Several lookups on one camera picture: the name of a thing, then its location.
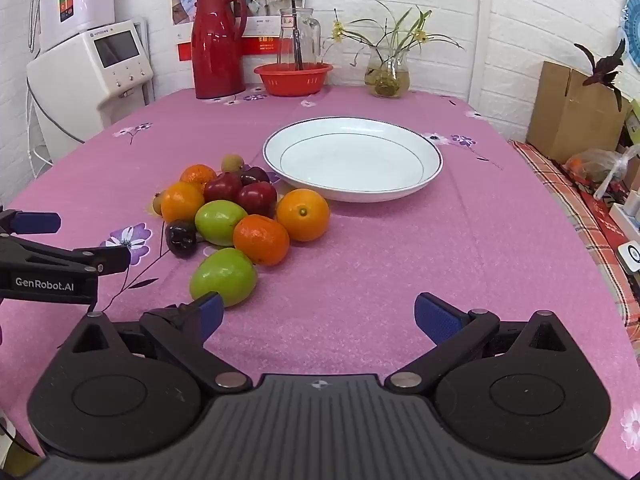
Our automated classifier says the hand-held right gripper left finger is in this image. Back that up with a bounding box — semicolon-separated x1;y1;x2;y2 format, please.
65;291;253;394

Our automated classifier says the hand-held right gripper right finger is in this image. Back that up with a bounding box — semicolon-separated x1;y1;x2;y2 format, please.
385;291;577;394

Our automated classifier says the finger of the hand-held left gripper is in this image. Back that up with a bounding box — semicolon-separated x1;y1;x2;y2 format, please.
0;234;132;276
0;209;62;235

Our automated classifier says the large green mango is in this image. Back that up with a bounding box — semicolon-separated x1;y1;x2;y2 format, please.
189;247;258;308

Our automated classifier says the dark purple plum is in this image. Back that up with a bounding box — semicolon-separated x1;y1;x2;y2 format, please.
165;220;198;259
240;166;271;187

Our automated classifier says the orange tangerine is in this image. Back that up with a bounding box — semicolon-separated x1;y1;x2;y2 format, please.
233;214;291;267
179;163;218;188

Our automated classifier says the small green jujube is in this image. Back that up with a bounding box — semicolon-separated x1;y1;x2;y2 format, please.
194;200;249;247

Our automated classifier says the smooth orange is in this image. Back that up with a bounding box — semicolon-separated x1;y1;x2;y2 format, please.
276;188;331;242
160;181;206;224

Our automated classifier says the red plum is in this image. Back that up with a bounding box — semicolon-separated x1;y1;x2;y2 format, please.
236;181;278;219
203;172;244;205

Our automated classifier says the white porcelain plate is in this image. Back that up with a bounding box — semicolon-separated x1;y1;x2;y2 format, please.
263;117;444;204

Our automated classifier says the pink floral tablecloth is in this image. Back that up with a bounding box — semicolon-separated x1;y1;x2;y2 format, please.
0;85;640;461

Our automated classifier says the red plaid cloth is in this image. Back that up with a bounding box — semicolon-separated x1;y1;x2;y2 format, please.
509;140;640;331

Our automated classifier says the white tag with circle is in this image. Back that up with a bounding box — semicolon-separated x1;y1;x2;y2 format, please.
617;241;640;275

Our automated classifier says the clear plastic bag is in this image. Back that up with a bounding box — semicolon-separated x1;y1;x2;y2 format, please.
565;144;640;201

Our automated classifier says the glass vase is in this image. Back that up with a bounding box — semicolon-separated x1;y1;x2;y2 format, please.
365;52;411;99

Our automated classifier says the red thermos jug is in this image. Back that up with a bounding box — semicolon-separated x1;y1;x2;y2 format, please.
191;0;249;100

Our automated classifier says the brown cardboard box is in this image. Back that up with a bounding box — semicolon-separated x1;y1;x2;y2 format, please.
526;61;633;165

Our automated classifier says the red plastic basin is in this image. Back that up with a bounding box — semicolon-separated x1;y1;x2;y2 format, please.
253;62;334;97

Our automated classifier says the green orchid plant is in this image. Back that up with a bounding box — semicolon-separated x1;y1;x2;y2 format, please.
322;0;466;68

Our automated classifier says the dark stirring stick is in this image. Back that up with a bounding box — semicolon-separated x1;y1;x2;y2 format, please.
291;0;304;71

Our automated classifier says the clear glass pitcher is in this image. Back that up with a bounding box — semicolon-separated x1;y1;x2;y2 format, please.
276;7;321;68

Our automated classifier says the purple leaf plant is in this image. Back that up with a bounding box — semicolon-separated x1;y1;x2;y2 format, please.
574;38;628;111

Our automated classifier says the large blue paper fan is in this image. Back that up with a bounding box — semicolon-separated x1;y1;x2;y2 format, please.
620;0;640;68

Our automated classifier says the white wall panel device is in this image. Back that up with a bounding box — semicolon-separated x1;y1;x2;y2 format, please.
26;19;155;148

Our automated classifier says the grey hose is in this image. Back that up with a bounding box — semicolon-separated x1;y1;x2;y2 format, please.
29;0;51;56

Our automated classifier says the white wall water purifier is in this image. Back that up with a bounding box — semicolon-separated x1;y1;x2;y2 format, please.
29;0;116;53

